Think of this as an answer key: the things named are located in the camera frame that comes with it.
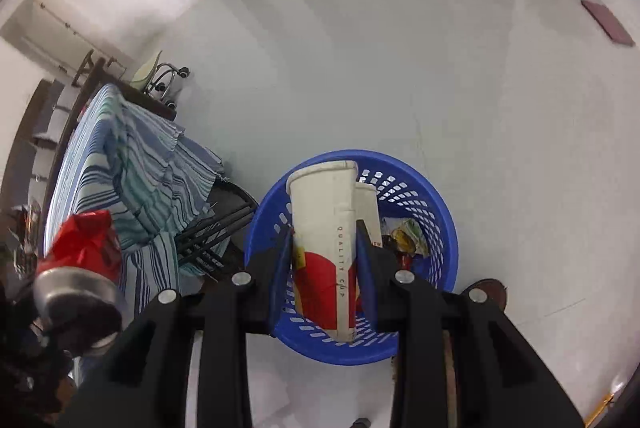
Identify brown wooden sofa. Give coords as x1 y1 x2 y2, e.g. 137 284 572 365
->
2 75 76 189

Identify white door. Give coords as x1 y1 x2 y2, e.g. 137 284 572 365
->
2 0 138 74

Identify blue green striped tablecloth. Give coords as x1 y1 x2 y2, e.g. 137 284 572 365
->
44 83 226 309

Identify green yellow snack packet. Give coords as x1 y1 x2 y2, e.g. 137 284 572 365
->
382 218 430 259

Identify glass tray with snacks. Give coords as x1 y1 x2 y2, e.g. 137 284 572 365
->
7 200 43 276

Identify blue plastic basket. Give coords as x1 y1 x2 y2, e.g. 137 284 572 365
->
244 150 459 366

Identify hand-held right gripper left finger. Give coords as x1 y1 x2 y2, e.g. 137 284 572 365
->
57 224 297 428

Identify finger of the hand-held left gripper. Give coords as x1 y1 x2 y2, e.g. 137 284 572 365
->
29 315 68 357

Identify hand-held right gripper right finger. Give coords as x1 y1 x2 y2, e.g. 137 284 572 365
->
354 219 586 428

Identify crushed red drink can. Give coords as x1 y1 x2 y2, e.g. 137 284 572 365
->
32 209 125 356

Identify dark red floor mat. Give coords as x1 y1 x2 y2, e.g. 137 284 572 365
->
581 0 637 48

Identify pale green chair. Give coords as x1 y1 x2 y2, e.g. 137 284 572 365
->
131 50 192 110

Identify round brown stool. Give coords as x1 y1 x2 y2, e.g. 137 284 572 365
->
459 278 509 315

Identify white red paper cup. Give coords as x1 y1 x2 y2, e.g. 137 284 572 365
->
286 160 360 343

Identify yellow stick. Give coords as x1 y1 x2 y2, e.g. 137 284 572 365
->
585 390 616 426

